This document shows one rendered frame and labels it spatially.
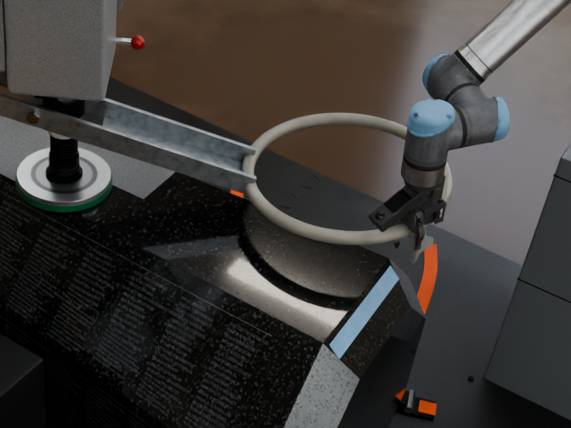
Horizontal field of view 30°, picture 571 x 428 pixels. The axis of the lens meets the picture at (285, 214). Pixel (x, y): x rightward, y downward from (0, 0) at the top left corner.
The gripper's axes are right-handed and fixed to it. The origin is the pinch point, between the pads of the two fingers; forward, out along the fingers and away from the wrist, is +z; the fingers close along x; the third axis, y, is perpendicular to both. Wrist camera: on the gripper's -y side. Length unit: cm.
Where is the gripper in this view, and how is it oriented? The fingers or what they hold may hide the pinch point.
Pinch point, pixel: (402, 251)
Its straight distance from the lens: 237.4
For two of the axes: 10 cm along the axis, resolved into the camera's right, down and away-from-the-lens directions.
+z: -0.5, 7.8, 6.2
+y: 8.5, -2.9, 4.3
